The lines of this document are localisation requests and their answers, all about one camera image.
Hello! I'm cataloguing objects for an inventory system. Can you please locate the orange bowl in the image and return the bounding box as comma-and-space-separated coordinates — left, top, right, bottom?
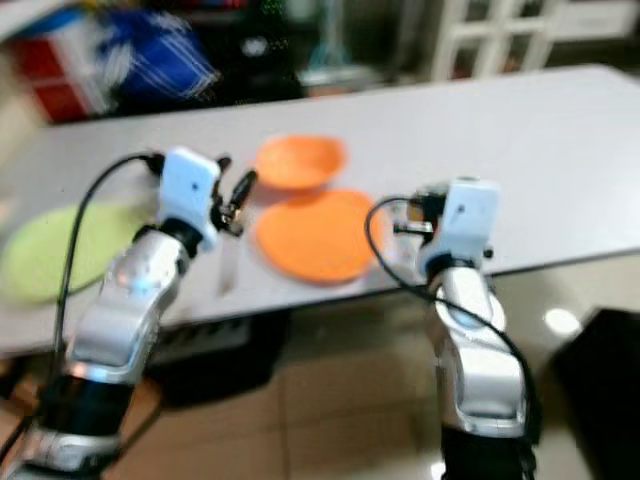
255, 135, 349, 192

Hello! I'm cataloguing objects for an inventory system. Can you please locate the orange plate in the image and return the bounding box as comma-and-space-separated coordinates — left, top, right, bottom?
254, 188, 387, 285

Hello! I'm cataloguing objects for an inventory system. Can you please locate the blue checked bag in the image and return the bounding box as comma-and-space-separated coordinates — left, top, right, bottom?
100, 10, 223, 103

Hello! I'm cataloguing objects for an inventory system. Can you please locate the black appliance with red display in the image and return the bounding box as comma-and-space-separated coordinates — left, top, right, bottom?
210, 0, 321, 97

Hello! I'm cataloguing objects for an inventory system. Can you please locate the black patterned crate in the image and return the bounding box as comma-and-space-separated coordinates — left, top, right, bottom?
150, 315, 293, 407

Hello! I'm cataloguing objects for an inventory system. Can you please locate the pale teal stand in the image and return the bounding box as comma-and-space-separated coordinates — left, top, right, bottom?
300, 0, 373, 87

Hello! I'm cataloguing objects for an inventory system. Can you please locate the light green plate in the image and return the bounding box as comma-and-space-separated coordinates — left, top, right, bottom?
0, 200, 151, 307

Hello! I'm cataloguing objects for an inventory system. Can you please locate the red and white box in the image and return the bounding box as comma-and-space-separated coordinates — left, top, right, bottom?
20, 15, 121, 123

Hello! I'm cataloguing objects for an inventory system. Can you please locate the white framed cabinet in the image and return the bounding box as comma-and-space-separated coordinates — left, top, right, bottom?
425, 0, 640, 83

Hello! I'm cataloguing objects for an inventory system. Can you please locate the black box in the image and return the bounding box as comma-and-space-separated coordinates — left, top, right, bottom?
550, 308, 640, 480

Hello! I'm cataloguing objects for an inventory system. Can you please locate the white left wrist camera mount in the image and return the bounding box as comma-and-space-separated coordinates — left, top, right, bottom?
160, 147, 224, 242

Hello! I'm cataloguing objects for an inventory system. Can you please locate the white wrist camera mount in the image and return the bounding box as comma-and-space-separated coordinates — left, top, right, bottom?
160, 147, 224, 242
428, 178, 501, 267

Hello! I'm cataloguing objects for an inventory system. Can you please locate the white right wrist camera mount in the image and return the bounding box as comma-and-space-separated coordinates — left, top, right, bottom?
428, 178, 501, 267

